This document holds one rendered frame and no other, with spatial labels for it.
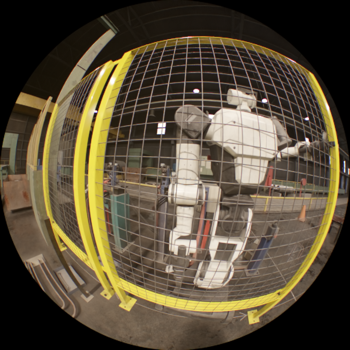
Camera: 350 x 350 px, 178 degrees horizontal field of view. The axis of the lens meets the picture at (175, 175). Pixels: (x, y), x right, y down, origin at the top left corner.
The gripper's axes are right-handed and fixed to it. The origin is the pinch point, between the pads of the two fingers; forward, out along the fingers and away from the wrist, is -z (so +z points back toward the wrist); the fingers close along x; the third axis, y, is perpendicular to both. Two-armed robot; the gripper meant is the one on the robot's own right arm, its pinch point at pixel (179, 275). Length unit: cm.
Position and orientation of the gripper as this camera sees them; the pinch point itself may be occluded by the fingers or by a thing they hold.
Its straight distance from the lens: 71.8
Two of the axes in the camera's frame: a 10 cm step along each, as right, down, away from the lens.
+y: 9.9, 0.5, -1.1
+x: -1.1, -0.1, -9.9
